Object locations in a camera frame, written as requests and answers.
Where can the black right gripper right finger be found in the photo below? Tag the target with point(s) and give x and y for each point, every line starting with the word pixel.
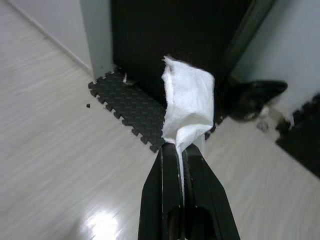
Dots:
pixel 207 195

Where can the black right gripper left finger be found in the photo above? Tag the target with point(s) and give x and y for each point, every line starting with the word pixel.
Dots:
pixel 160 190

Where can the white tissue paper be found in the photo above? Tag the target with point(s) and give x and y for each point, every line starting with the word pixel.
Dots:
pixel 190 100

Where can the black foam puzzle mat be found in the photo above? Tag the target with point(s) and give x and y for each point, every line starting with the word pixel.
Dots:
pixel 300 140
pixel 130 105

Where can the small black foam scrap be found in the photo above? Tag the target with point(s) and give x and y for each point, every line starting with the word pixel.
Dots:
pixel 87 106

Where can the small white paper scrap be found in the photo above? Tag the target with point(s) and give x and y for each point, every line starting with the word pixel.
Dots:
pixel 126 80

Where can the black door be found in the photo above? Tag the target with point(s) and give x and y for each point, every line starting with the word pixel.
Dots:
pixel 150 32

